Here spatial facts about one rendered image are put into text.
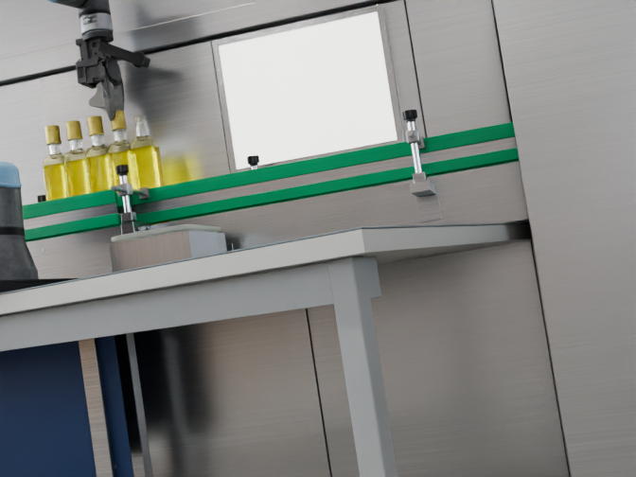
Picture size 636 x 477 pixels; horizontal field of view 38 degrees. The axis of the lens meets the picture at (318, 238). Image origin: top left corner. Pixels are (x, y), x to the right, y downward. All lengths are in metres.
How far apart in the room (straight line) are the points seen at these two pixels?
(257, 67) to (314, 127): 0.21
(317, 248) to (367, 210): 0.75
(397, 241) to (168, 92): 1.15
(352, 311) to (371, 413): 0.14
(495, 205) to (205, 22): 0.87
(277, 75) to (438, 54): 0.39
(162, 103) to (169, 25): 0.20
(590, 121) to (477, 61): 0.48
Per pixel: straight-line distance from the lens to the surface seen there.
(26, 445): 2.23
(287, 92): 2.26
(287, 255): 1.28
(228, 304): 1.39
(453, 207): 1.98
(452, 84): 2.22
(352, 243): 1.23
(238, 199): 2.09
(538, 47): 1.85
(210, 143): 2.29
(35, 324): 1.64
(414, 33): 2.26
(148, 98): 2.37
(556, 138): 1.82
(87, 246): 2.10
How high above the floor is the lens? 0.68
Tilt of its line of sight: 3 degrees up
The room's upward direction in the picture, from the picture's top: 9 degrees counter-clockwise
